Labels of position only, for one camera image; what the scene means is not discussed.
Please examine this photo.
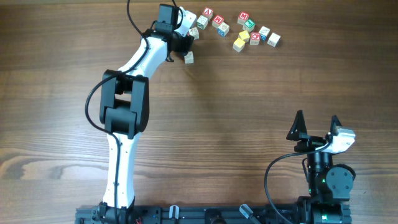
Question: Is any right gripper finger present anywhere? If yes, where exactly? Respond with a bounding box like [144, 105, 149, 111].
[330, 115, 342, 134]
[286, 110, 308, 141]

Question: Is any yellow K letter block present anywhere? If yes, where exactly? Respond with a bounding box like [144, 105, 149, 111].
[238, 30, 251, 42]

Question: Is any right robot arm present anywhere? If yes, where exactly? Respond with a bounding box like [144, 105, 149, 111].
[287, 110, 356, 224]

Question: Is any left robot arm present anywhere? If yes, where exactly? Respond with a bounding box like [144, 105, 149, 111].
[94, 4, 197, 223]

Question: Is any lone plain wooden block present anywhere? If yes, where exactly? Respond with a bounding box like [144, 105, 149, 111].
[184, 51, 194, 64]

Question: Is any plain block beside V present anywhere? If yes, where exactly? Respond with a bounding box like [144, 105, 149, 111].
[189, 27, 200, 40]

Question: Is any teal edged picture block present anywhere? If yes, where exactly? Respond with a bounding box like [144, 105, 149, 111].
[197, 15, 208, 30]

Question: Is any red A letter block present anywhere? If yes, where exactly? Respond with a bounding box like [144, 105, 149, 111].
[202, 7, 214, 21]

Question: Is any red W letter block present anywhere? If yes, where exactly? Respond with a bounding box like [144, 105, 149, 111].
[212, 15, 224, 28]

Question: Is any blue edged picture block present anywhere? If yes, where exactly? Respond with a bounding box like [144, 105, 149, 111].
[217, 22, 229, 37]

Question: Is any yellow W letter block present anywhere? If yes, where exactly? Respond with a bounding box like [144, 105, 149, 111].
[233, 38, 246, 52]

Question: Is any red M letter block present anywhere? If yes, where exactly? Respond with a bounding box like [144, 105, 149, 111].
[237, 11, 249, 25]

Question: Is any green E letter block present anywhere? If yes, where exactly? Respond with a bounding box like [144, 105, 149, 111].
[243, 19, 256, 32]

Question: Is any red Q letter block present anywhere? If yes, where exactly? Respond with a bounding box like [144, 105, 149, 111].
[249, 32, 261, 45]

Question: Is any blue sided picture block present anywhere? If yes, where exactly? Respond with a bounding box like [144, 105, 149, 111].
[259, 26, 271, 41]

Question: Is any rightmost plain wooden block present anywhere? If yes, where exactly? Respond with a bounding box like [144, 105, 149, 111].
[267, 32, 280, 47]

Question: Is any right black camera cable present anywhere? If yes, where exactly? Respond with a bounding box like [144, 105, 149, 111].
[264, 141, 333, 224]

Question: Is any black camera cable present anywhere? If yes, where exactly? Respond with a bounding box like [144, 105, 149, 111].
[264, 141, 333, 224]
[84, 0, 184, 218]

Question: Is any left black camera cable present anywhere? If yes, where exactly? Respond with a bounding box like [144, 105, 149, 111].
[84, 0, 184, 218]

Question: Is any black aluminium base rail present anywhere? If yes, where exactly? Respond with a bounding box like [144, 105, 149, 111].
[75, 203, 353, 224]

